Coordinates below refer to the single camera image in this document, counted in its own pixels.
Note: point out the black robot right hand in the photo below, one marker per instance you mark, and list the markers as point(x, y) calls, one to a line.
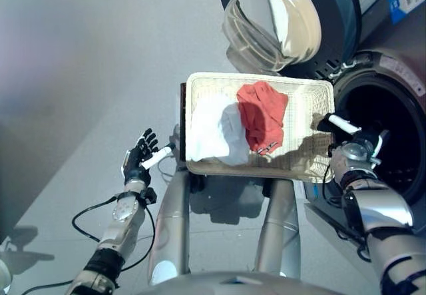
point(362, 136)

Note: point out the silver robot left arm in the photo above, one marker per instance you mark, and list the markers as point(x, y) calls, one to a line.
point(121, 215)

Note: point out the white garment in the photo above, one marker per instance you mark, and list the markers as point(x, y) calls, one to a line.
point(209, 132)

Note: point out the silver robot left leg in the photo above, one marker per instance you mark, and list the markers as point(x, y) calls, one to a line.
point(174, 218)

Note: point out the round glass washing machine door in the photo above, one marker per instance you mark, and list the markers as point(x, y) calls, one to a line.
point(342, 18)

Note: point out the silver robot right leg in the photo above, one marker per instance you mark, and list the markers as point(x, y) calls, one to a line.
point(281, 221)

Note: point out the grey robot torso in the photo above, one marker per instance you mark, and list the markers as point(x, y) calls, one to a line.
point(233, 285)

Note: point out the orange-red garment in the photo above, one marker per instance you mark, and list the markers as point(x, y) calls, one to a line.
point(263, 112)

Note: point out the grey front-load washing machine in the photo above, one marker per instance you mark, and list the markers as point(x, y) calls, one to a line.
point(392, 92)

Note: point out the cream wicker laundry basket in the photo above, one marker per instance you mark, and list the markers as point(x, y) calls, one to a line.
point(299, 108)

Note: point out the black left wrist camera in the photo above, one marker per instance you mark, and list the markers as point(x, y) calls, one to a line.
point(150, 196)

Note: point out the silver robot leg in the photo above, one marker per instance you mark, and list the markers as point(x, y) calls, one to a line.
point(174, 218)
point(281, 221)

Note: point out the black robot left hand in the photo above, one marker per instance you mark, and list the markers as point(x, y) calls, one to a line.
point(134, 165)

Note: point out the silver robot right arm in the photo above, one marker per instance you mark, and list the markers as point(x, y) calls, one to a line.
point(379, 208)

